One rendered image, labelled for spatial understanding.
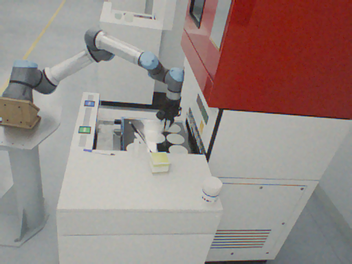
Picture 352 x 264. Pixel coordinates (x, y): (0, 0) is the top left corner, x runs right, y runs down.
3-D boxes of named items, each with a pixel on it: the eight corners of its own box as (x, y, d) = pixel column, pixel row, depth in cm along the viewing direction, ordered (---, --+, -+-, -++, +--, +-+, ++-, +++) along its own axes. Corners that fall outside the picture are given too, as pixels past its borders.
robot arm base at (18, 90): (-4, 95, 154) (1, 76, 156) (6, 102, 168) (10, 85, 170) (28, 100, 156) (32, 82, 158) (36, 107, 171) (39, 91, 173)
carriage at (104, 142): (113, 125, 176) (113, 121, 174) (111, 167, 146) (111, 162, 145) (99, 124, 174) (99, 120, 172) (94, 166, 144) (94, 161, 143)
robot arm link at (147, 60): (82, 15, 157) (159, 50, 140) (93, 27, 167) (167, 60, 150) (71, 34, 156) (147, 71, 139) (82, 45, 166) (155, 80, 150)
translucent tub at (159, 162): (163, 163, 137) (166, 151, 134) (168, 174, 131) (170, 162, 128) (147, 164, 135) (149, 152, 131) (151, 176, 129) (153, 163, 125)
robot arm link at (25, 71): (3, 80, 160) (9, 55, 163) (23, 89, 173) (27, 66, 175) (22, 80, 157) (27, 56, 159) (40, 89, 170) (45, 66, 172)
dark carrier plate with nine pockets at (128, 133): (181, 123, 182) (181, 122, 182) (192, 159, 154) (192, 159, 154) (123, 119, 175) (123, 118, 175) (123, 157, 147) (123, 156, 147)
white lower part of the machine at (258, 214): (236, 184, 282) (265, 107, 237) (271, 267, 216) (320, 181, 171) (160, 182, 267) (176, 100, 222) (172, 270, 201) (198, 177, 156)
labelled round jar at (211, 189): (214, 192, 127) (219, 176, 122) (218, 205, 121) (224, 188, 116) (198, 192, 125) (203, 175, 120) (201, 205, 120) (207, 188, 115)
